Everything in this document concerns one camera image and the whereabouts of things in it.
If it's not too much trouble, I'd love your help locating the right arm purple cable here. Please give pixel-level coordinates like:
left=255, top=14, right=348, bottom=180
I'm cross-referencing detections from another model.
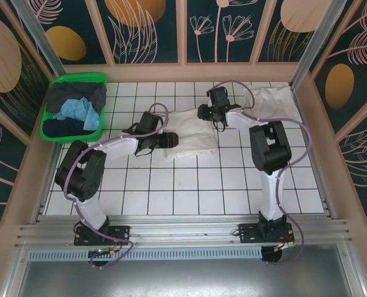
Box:
left=212, top=80, right=313, bottom=267

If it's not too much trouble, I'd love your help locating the small wiring connector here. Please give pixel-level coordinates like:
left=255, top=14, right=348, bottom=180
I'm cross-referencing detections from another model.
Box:
left=89, top=247, right=119, bottom=258
left=272, top=241, right=295, bottom=251

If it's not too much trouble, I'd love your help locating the slotted grey cable duct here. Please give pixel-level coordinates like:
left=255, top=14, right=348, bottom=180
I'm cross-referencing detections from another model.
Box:
left=28, top=246, right=263, bottom=260

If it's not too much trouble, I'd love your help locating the dark grey t-shirt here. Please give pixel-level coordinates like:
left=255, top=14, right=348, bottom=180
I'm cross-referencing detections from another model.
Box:
left=45, top=82, right=108, bottom=114

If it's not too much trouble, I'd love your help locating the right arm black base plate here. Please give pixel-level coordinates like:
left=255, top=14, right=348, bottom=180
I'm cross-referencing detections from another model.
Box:
left=238, top=222, right=295, bottom=245

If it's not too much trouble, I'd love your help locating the light blue t-shirt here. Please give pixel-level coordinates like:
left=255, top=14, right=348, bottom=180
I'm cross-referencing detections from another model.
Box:
left=52, top=97, right=101, bottom=131

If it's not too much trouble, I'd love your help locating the folded plain white t-shirt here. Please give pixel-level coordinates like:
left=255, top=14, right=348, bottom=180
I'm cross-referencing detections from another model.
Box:
left=243, top=85, right=301, bottom=120

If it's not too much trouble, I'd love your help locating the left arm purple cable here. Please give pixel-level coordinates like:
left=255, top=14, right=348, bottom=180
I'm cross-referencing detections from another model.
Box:
left=62, top=103, right=170, bottom=269

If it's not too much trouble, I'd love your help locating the aluminium mounting rail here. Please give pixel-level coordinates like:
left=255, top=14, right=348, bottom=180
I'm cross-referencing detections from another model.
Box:
left=14, top=215, right=353, bottom=248

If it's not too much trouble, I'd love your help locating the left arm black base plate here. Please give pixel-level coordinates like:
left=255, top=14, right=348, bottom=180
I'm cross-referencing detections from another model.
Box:
left=74, top=225, right=131, bottom=247

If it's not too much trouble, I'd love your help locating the navy blue t-shirt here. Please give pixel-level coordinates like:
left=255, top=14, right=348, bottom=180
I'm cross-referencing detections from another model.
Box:
left=43, top=117, right=95, bottom=137

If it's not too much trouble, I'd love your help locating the aluminium frame post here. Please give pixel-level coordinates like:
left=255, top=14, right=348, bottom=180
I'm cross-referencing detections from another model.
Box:
left=290, top=0, right=356, bottom=91
left=8, top=0, right=79, bottom=95

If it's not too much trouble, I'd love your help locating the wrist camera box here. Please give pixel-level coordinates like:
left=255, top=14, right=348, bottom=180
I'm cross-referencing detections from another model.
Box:
left=139, top=111, right=162, bottom=131
left=206, top=87, right=230, bottom=106

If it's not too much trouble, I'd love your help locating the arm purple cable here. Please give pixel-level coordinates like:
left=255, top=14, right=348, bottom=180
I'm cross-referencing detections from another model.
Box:
left=62, top=103, right=170, bottom=269
left=212, top=80, right=313, bottom=267

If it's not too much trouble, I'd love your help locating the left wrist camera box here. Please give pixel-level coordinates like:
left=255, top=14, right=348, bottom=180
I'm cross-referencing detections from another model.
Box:
left=139, top=111, right=162, bottom=131

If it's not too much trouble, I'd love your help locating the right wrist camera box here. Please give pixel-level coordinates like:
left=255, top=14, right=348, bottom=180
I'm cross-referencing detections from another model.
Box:
left=206, top=87, right=230, bottom=106

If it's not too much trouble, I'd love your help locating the white robot print t-shirt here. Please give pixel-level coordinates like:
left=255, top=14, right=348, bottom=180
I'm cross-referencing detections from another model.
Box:
left=163, top=108, right=218, bottom=161

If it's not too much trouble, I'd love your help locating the grey metal sheet panel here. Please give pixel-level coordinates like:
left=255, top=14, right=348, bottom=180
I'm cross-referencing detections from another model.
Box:
left=15, top=259, right=354, bottom=297

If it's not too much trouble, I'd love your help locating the green plastic laundry basket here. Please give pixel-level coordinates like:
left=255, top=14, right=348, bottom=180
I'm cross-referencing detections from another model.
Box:
left=39, top=72, right=109, bottom=145

